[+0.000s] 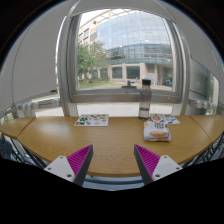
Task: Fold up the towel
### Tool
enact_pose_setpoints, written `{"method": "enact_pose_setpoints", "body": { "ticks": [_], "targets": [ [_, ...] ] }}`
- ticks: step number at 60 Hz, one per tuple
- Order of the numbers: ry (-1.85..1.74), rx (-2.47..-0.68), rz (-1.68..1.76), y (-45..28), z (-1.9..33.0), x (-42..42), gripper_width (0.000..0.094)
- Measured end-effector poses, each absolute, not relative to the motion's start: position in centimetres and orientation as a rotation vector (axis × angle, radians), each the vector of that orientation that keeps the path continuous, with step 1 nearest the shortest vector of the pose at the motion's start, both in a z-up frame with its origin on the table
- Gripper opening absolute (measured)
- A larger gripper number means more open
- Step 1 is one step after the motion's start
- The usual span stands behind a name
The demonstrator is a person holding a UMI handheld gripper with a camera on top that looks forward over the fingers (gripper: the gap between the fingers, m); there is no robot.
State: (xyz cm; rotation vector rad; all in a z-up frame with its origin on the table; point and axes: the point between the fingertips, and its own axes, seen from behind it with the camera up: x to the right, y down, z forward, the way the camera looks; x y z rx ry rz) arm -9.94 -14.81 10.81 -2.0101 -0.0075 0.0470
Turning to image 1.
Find green tree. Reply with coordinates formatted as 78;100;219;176
77;40;109;83

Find sticker sheet with red ball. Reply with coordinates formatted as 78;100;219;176
148;113;181;126

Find glass-fronted building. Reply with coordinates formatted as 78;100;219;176
78;9;174;89

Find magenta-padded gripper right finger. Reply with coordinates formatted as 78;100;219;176
133;144;183;186

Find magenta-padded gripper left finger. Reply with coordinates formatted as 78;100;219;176
43;144;94;187

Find sticker sheet with green stickers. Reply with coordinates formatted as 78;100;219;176
73;113;110;127

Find clear bottle with black cap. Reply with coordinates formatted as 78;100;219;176
138;78;153;121

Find grey window frame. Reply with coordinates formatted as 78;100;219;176
56;6;193;118

